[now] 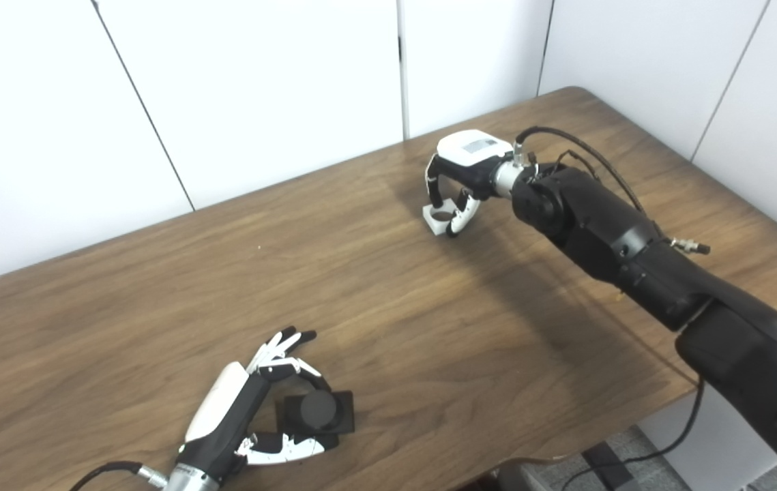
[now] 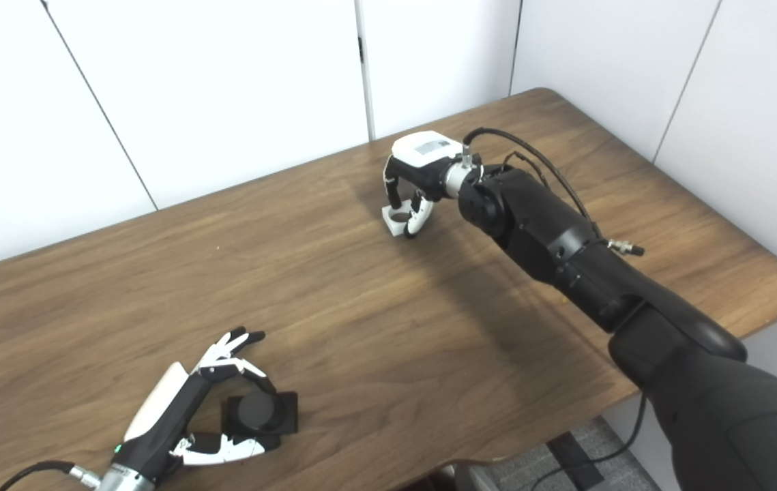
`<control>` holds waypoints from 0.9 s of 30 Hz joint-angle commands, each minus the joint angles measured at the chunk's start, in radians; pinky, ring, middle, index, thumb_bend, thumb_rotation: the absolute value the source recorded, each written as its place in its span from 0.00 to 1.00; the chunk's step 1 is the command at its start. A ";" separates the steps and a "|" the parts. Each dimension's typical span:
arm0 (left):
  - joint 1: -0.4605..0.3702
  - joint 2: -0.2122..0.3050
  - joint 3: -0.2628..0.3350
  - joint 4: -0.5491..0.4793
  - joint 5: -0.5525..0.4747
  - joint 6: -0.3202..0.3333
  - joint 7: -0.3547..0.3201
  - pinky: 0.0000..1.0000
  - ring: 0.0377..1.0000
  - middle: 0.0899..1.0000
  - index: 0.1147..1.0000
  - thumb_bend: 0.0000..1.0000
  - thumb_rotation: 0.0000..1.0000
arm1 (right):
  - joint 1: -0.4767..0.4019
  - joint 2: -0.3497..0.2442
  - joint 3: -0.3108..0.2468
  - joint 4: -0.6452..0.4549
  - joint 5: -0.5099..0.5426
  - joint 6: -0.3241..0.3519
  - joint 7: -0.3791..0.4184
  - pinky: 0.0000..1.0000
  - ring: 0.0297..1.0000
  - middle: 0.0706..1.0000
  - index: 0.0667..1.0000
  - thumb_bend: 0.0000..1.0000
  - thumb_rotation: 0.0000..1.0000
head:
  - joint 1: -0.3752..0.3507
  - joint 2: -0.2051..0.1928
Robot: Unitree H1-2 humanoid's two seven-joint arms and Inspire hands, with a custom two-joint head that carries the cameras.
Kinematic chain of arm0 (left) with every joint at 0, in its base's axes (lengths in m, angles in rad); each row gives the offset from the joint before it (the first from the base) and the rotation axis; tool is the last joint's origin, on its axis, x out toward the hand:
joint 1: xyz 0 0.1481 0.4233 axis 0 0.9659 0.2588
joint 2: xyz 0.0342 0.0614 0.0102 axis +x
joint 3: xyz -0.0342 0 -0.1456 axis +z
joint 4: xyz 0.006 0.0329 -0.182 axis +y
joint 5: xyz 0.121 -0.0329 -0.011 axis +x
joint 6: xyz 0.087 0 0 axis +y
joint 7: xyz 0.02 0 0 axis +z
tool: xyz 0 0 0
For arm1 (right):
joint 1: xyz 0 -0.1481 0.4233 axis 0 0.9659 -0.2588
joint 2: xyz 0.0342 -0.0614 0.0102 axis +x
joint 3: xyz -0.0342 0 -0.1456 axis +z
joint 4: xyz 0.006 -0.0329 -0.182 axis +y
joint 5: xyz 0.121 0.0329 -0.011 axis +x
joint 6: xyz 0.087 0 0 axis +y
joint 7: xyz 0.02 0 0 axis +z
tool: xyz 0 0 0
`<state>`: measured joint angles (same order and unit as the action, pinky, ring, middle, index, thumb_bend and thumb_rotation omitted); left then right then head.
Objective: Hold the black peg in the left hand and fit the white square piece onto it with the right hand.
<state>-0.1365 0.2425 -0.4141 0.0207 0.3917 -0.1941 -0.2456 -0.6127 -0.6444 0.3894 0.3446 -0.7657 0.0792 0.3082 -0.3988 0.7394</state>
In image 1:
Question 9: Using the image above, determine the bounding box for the white square piece with hole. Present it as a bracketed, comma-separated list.
[422, 201, 460, 237]

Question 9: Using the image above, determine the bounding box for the black cable on floor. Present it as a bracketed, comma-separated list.
[561, 378, 705, 491]

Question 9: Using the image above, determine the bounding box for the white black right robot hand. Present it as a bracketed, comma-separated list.
[424, 130, 518, 238]

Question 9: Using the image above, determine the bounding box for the dark grey stand under table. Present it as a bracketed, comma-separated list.
[496, 460, 533, 491]

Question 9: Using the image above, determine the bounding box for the black table foot bar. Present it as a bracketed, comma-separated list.
[583, 442, 631, 491]

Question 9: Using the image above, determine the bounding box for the black peg with square base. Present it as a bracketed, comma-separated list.
[284, 390, 355, 437]

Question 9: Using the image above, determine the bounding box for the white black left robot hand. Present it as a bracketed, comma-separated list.
[177, 327, 340, 481]

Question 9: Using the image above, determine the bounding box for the thin black right wrist wire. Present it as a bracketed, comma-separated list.
[552, 150, 598, 179]

